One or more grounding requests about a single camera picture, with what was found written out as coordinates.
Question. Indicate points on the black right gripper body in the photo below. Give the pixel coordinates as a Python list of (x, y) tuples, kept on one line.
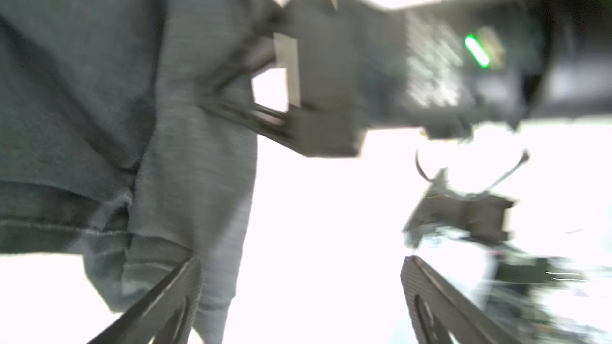
[(444, 67)]

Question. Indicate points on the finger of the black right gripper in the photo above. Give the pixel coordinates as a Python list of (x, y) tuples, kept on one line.
[(252, 56), (259, 119)]

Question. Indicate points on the dark grey long pants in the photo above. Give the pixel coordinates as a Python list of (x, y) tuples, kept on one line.
[(106, 152)]

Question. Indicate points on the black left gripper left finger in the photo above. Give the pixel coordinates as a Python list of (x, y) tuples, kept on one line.
[(164, 315)]

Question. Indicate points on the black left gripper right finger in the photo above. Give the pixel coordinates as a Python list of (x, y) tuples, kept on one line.
[(439, 312)]

